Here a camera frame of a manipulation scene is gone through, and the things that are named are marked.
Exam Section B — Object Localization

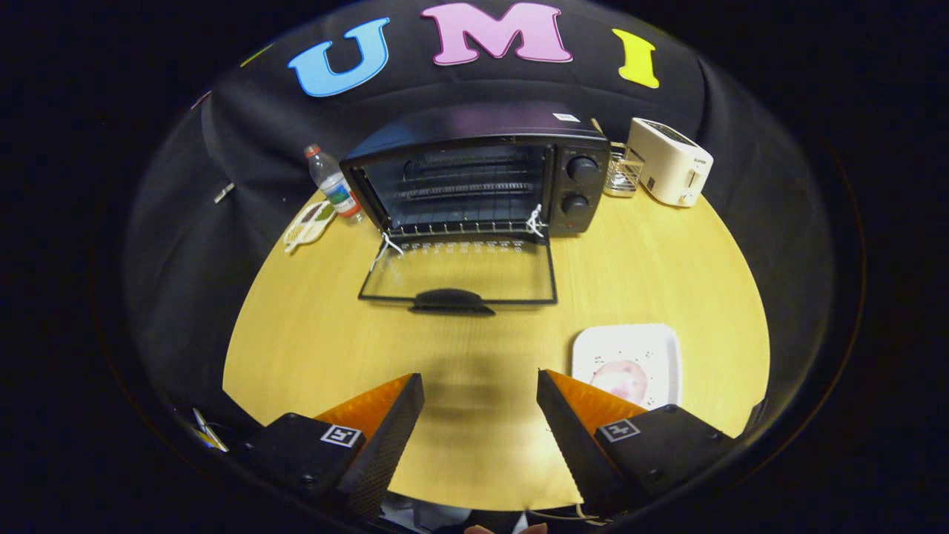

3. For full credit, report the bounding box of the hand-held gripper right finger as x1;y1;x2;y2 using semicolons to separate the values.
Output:
537;369;735;518

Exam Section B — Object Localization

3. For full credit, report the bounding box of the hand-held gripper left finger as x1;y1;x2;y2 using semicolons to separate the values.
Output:
245;373;426;520

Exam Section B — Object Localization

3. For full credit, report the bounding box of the red ham slice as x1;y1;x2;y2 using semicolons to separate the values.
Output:
591;360;649;405

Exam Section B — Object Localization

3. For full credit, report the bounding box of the white square plate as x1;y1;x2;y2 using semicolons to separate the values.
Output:
571;323;682;411

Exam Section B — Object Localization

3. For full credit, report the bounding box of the black toaster oven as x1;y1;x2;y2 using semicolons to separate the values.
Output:
340;104;612;316

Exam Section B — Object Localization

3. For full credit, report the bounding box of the white pop-up toaster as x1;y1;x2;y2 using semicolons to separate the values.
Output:
627;117;714;208

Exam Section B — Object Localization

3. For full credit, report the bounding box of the white divided sauce dish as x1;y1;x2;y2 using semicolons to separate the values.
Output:
282;200;338;254

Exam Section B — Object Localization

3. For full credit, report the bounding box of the clear plastic water bottle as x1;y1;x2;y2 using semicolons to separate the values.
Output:
303;144;366;223

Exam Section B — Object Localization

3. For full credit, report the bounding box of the small wire holder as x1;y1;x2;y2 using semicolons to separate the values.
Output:
603;141;644;198

